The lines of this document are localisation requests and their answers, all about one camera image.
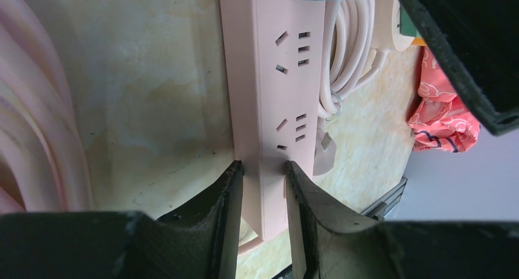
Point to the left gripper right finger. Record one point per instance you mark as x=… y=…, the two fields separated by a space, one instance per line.
x=330 y=240

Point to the pink long power strip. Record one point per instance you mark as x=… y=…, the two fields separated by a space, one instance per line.
x=102 y=101

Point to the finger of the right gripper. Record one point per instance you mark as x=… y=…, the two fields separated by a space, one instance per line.
x=476 y=45

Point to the green charger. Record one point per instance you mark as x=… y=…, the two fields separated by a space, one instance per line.
x=407 y=27

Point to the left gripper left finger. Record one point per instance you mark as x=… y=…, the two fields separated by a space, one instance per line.
x=199 y=239

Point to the pink plastic bag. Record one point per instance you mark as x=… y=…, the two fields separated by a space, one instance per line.
x=441 y=121

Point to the orange power strip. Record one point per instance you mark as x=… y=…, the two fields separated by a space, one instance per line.
x=418 y=41

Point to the pink round power strip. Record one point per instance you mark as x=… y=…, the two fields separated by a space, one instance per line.
x=358 y=37

